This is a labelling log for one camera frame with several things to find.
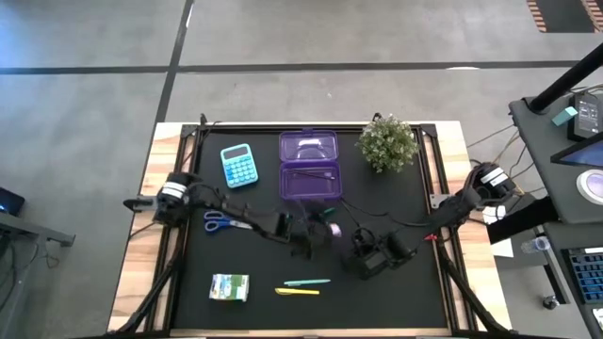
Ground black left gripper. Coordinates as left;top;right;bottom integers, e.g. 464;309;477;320
285;212;343;261

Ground purple plastic pencil box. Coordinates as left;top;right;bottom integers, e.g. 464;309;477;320
277;129;344;202

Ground black pole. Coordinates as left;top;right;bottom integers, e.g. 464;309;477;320
530;44;603;114

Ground yellow highlighter pen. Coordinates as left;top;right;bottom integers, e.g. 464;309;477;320
274;287;321;297

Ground clear water bottle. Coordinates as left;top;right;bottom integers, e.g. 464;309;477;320
520;235;551;255

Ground dark Faber-Castell pencil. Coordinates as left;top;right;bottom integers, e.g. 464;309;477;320
289;169;336;181

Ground tablet screen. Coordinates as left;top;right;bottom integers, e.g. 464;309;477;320
549;139;603;169

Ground small teal box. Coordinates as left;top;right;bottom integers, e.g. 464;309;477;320
551;105;579;127

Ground teal calculator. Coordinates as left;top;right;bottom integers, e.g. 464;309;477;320
219;142;260;189

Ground black power adapter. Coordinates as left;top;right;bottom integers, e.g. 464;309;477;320
567;92;603;142

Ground black metal table frame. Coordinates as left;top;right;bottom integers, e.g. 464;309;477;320
107;112;514;339

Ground grey metal desk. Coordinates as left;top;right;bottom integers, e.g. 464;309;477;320
0;211;76;331

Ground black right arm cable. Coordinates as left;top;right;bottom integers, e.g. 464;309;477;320
338;200;444;230

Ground white round disc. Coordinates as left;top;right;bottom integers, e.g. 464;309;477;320
576;169;603;206

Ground teal pen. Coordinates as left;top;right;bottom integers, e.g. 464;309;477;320
283;278;332;287

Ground dark screen device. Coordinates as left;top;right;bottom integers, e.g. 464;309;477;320
0;186;26;217

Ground black keyboard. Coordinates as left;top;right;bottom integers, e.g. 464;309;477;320
562;247;603;305

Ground dark grey side desk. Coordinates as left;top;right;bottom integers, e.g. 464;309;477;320
508;91;603;225

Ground blue-handled scissors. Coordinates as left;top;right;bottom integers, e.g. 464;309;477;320
203;210;255;234

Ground white paper sheet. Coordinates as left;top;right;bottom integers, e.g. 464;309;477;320
481;204;515;259

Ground green potted plant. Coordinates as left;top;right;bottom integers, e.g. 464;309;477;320
355;114;420;174

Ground white green crayon box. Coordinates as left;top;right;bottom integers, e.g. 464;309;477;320
208;273;251;303

